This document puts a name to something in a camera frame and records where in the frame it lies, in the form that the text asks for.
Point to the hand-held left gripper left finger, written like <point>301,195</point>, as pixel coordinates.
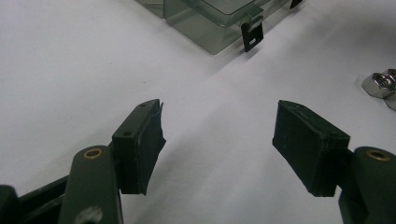
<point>137,149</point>

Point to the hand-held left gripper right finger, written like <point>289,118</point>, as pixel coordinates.
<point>308,146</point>

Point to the steel hex nut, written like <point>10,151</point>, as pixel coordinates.
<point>391,74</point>
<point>378,85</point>

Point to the grey transparent compartment box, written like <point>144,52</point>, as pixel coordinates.
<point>205,25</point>

